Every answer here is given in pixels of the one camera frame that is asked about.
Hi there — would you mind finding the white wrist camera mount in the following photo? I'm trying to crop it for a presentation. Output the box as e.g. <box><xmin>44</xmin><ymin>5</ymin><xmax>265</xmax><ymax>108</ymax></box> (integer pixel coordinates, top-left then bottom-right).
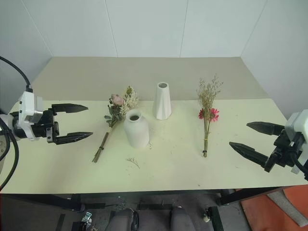
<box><xmin>17</xmin><ymin>90</ymin><xmax>44</xmax><ymax>141</ymax></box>
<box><xmin>284</xmin><ymin>111</ymin><xmax>308</xmax><ymax>160</ymax></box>

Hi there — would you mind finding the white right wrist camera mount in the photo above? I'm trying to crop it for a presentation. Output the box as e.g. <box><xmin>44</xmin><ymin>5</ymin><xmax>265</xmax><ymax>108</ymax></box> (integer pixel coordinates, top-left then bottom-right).
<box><xmin>284</xmin><ymin>111</ymin><xmax>308</xmax><ymax>160</ymax></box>

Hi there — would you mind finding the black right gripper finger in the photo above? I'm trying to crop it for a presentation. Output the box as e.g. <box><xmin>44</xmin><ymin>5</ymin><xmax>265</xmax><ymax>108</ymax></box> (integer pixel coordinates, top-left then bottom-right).
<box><xmin>229</xmin><ymin>141</ymin><xmax>270</xmax><ymax>167</ymax></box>
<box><xmin>246</xmin><ymin>121</ymin><xmax>286</xmax><ymax>136</ymax></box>

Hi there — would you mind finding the black metal table frame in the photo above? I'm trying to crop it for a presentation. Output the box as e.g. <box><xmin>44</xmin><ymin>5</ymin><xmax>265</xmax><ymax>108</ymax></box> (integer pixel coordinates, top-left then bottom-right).
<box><xmin>0</xmin><ymin>186</ymin><xmax>285</xmax><ymax>231</ymax></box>

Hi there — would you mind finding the small dried twig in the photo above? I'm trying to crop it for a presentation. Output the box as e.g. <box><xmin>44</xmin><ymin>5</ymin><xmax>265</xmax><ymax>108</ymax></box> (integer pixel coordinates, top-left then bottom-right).
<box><xmin>126</xmin><ymin>157</ymin><xmax>141</xmax><ymax>169</ymax></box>

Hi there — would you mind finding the round white ceramic vase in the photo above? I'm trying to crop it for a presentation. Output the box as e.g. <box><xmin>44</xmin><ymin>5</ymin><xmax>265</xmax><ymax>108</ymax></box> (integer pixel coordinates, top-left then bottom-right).
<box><xmin>123</xmin><ymin>109</ymin><xmax>150</xmax><ymax>148</ymax></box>

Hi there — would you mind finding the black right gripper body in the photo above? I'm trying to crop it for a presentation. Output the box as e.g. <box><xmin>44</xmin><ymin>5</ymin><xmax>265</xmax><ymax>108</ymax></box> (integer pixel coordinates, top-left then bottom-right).
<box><xmin>264</xmin><ymin>129</ymin><xmax>303</xmax><ymax>173</ymax></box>

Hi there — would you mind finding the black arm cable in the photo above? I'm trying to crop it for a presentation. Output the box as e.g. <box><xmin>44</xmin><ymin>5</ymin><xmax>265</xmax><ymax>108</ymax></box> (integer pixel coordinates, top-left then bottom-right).
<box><xmin>0</xmin><ymin>119</ymin><xmax>20</xmax><ymax>191</ymax></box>
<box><xmin>290</xmin><ymin>154</ymin><xmax>308</xmax><ymax>181</ymax></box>
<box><xmin>0</xmin><ymin>56</ymin><xmax>34</xmax><ymax>92</ymax></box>

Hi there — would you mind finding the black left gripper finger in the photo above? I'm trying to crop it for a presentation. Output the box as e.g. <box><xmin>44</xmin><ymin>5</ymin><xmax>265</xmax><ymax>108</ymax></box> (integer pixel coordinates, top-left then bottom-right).
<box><xmin>51</xmin><ymin>103</ymin><xmax>89</xmax><ymax>114</ymax></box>
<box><xmin>54</xmin><ymin>131</ymin><xmax>94</xmax><ymax>145</ymax></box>

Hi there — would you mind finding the tall white conical vase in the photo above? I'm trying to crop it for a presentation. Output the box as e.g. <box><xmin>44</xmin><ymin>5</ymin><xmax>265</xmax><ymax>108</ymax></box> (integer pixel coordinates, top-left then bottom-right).
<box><xmin>153</xmin><ymin>81</ymin><xmax>173</xmax><ymax>120</ymax></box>

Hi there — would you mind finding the silver caster wheel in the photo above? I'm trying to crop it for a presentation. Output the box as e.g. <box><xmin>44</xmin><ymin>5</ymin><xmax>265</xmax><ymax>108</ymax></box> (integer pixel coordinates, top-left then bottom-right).
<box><xmin>81</xmin><ymin>211</ymin><xmax>93</xmax><ymax>223</ymax></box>

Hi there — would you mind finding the orange floor mat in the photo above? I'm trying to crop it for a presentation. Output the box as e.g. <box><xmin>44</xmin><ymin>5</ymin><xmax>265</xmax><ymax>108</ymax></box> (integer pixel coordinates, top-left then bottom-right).
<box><xmin>240</xmin><ymin>185</ymin><xmax>308</xmax><ymax>231</ymax></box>

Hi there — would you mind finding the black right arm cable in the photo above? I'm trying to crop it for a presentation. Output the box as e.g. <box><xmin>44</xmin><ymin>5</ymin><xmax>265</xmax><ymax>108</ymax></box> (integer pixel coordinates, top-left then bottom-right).
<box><xmin>290</xmin><ymin>154</ymin><xmax>308</xmax><ymax>181</ymax></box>

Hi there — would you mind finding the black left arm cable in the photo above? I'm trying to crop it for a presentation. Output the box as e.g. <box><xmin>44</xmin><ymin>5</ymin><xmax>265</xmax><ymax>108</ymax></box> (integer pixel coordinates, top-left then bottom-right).
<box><xmin>0</xmin><ymin>56</ymin><xmax>34</xmax><ymax>92</ymax></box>
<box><xmin>0</xmin><ymin>119</ymin><xmax>20</xmax><ymax>191</ymax></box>

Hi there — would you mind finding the pink rose dried bouquet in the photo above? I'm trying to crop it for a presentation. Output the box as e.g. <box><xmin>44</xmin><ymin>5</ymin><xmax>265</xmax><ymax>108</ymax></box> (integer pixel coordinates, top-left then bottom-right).
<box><xmin>91</xmin><ymin>85</ymin><xmax>140</xmax><ymax>164</ymax></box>

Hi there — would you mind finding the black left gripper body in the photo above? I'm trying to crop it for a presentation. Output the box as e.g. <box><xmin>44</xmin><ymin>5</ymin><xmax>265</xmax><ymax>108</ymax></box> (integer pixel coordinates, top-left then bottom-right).
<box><xmin>31</xmin><ymin>108</ymin><xmax>60</xmax><ymax>145</ymax></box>

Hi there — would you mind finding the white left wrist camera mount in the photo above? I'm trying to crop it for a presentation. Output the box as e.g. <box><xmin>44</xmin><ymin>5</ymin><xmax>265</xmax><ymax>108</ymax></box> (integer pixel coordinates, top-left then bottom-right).
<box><xmin>17</xmin><ymin>90</ymin><xmax>44</xmax><ymax>141</ymax></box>

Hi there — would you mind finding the red daisy dried bouquet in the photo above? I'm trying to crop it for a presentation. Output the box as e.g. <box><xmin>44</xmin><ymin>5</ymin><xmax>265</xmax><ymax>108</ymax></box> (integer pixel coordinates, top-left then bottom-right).
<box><xmin>196</xmin><ymin>74</ymin><xmax>224</xmax><ymax>158</ymax></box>

